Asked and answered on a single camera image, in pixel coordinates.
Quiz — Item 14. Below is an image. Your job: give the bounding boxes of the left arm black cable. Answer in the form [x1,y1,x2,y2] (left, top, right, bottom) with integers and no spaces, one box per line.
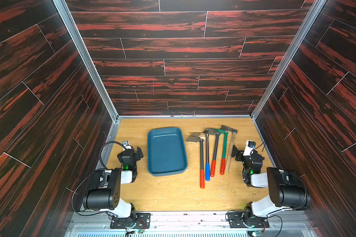
[99,141,127,170]

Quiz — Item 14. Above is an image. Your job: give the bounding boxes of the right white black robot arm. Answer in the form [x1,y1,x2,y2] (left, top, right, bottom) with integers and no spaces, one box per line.
[228,146,311,228]

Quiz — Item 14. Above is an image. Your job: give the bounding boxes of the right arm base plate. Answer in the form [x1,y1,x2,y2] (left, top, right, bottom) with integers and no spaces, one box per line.
[225,210,270,229]

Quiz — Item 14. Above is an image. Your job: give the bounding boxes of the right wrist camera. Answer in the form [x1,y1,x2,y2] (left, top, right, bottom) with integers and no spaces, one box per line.
[243,140,256,156]

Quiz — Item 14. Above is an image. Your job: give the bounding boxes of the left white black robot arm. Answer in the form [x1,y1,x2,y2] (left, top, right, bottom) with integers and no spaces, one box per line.
[83,146,143,223]

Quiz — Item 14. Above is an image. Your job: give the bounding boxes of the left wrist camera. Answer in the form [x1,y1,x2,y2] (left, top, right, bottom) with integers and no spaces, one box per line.
[122,141,133,150]

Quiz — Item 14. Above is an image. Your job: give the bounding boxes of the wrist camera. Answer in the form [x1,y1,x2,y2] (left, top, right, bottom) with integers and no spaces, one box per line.
[122,141,133,150]
[243,140,256,156]

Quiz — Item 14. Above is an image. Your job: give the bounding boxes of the chrome hoe blue grip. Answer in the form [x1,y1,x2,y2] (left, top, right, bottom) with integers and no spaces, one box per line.
[188,132,211,189]

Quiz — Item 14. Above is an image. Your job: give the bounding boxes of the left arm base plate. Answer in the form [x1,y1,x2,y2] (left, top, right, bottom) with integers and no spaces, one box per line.
[110,212,151,230]

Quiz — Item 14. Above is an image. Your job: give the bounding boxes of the teal plastic storage tray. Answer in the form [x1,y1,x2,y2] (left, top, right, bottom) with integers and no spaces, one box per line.
[147,127,188,177]

